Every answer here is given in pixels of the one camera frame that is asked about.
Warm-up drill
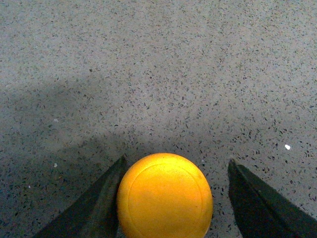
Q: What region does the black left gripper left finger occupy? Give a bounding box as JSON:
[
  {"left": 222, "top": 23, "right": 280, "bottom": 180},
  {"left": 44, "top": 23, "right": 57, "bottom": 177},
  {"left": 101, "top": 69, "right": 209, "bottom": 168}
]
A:
[{"left": 34, "top": 155, "right": 128, "bottom": 238}]

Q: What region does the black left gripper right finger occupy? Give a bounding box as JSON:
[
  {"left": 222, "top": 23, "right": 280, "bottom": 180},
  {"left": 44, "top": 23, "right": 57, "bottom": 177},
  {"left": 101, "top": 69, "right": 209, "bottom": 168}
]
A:
[{"left": 228, "top": 160, "right": 317, "bottom": 238}]

